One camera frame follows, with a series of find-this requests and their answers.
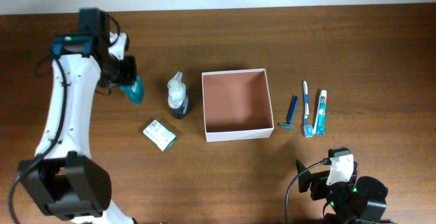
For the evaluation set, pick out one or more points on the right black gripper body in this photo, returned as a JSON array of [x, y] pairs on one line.
[[313, 182]]

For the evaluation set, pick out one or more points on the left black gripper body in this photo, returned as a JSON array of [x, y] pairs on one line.
[[127, 71]]

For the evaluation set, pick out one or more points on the teal mouthwash bottle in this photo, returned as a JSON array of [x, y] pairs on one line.
[[134, 91]]

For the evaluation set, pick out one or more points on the blue disposable razor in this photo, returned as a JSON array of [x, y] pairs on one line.
[[288, 124]]

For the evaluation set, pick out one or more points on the clear spray bottle dark liquid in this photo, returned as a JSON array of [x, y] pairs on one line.
[[177, 96]]

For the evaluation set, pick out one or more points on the green white soap box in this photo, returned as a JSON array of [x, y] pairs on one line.
[[159, 135]]

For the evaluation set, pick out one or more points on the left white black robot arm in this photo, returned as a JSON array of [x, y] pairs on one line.
[[62, 179]]

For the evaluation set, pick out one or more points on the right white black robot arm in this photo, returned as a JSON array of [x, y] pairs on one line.
[[359, 200]]

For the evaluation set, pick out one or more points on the blue white toothbrush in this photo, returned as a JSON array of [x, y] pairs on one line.
[[307, 128]]

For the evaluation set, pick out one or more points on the teal white toothpaste tube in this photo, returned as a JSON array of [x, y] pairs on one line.
[[320, 119]]

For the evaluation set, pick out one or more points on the white square cardboard box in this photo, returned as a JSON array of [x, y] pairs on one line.
[[236, 105]]

